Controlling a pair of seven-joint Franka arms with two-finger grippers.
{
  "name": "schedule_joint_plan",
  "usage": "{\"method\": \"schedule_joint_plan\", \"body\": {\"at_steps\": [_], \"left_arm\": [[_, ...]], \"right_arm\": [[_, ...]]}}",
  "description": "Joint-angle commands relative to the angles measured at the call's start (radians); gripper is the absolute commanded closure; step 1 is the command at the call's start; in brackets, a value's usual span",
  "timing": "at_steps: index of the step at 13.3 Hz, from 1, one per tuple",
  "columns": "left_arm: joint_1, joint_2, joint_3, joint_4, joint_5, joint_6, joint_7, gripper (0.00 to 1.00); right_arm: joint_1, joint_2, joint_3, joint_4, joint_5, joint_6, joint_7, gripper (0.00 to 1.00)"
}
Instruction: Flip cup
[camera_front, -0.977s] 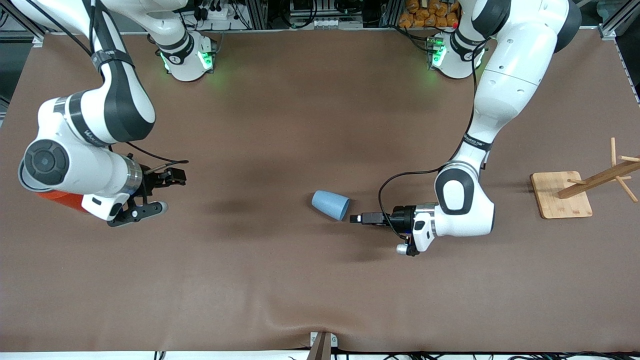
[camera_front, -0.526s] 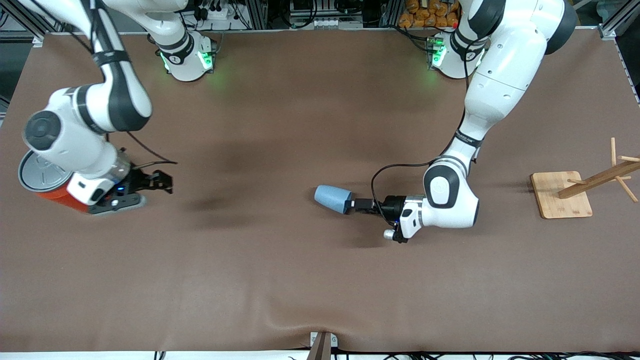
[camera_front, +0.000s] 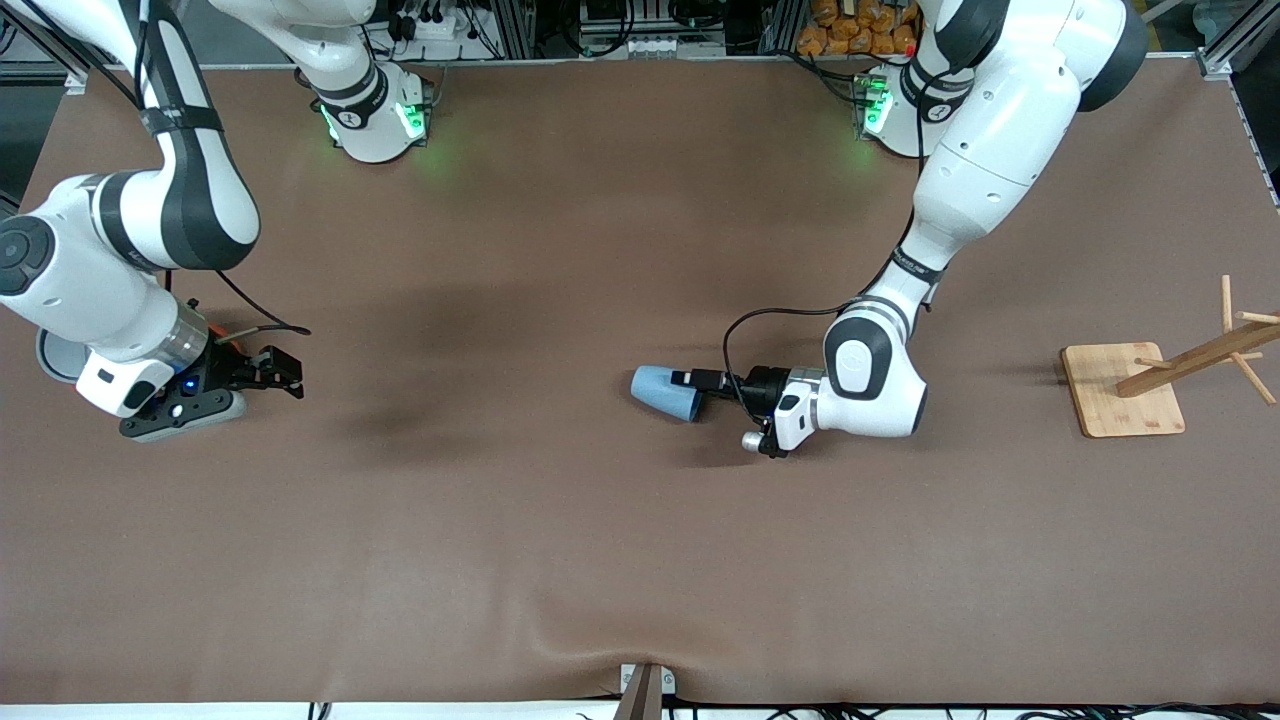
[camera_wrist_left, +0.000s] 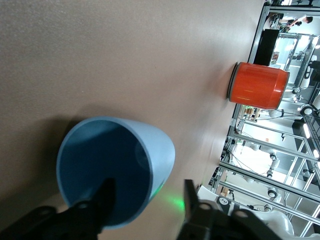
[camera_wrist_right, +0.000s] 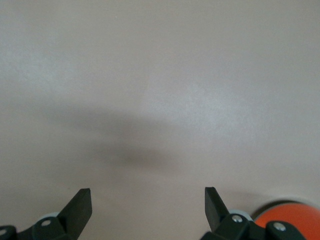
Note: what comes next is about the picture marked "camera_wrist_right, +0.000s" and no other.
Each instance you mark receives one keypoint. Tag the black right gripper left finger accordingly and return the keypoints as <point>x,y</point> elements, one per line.
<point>72,215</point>

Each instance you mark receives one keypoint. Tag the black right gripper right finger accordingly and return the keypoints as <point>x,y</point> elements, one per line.
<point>217,212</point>

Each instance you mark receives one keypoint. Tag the orange can with grey lid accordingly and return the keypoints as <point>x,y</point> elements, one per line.
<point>295,215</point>

